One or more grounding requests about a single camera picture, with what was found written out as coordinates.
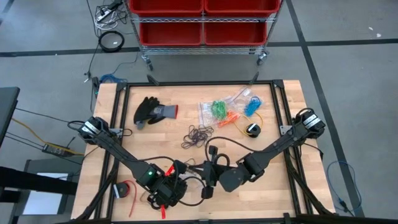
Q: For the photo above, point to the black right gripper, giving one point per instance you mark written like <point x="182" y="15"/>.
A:
<point x="211" y="174"/>

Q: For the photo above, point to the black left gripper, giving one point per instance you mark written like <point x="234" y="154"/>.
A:
<point x="180" y="167"/>

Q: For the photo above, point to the dark grey rubber band tangle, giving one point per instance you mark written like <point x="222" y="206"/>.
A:
<point x="197" y="135"/>

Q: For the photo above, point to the orange rubber band bunch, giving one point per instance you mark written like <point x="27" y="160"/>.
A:
<point x="230" y="119"/>

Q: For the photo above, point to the green rubber band bunch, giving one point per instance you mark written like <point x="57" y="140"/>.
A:
<point x="219" y="109"/>

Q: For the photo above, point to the blue rubber band bunch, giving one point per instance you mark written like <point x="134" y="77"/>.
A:
<point x="252" y="107"/>

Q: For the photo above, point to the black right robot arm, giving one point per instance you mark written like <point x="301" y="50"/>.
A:
<point x="270" y="152"/>

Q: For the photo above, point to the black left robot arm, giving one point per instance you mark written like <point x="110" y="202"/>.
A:
<point x="118" y="149"/>

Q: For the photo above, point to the red gripper tab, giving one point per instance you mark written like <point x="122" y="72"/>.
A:
<point x="162" y="211"/>

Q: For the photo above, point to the black and green bag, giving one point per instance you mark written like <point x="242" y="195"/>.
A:
<point x="146" y="109"/>

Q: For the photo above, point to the red plastic bin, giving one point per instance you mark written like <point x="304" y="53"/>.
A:
<point x="242" y="6"/>
<point x="164" y="6"/>
<point x="236" y="34"/>
<point x="171" y="34"/>

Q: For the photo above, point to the white panel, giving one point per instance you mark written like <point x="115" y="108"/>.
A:
<point x="43" y="199"/>

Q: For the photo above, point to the white power strip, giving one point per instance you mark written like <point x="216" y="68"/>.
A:
<point x="104" y="15"/>

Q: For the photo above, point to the black desk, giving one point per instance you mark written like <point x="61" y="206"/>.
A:
<point x="7" y="105"/>

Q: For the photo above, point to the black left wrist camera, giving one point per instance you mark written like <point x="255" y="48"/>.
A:
<point x="168" y="191"/>

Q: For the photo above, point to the grey metal bracket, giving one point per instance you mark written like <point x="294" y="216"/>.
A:
<point x="284" y="129"/>
<point x="116" y="130"/>

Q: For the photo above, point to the black furniture frame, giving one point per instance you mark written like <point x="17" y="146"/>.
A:
<point x="31" y="182"/>

